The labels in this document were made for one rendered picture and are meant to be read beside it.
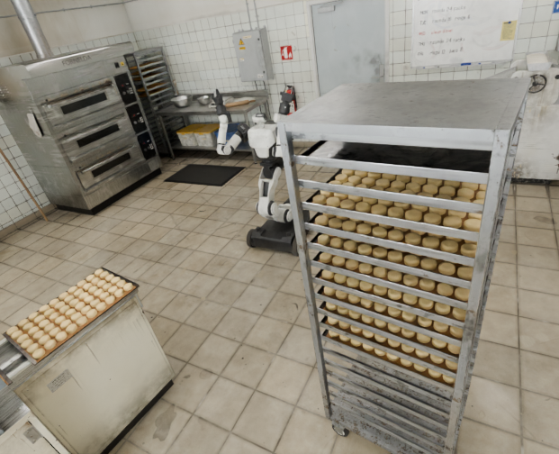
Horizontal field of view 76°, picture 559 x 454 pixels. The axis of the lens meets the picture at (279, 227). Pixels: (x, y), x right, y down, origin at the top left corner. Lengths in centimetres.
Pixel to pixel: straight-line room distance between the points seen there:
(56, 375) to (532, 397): 260
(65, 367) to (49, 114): 373
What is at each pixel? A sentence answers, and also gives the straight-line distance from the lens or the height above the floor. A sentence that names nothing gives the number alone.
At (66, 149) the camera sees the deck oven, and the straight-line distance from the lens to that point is 546.
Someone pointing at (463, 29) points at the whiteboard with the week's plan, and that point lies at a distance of 528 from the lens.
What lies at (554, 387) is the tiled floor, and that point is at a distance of 280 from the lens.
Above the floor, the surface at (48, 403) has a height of 65.
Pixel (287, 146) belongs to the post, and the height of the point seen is 174.
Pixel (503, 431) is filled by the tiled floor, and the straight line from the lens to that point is 254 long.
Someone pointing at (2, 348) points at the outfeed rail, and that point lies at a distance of 242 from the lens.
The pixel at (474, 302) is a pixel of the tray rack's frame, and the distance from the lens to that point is 125.
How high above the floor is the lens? 214
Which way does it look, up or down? 32 degrees down
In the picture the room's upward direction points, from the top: 11 degrees counter-clockwise
